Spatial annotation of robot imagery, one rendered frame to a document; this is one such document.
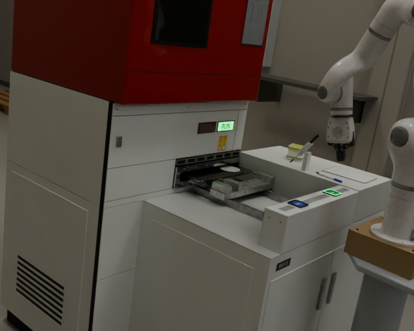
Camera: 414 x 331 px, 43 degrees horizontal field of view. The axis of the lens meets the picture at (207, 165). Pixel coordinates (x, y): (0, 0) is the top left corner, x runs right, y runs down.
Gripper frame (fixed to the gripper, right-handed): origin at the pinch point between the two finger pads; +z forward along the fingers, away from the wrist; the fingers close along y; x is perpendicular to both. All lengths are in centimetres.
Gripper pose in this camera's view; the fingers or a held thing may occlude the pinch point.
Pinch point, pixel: (340, 155)
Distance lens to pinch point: 210.4
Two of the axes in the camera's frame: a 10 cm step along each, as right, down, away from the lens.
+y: 7.6, 0.7, -6.4
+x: 6.5, -1.1, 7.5
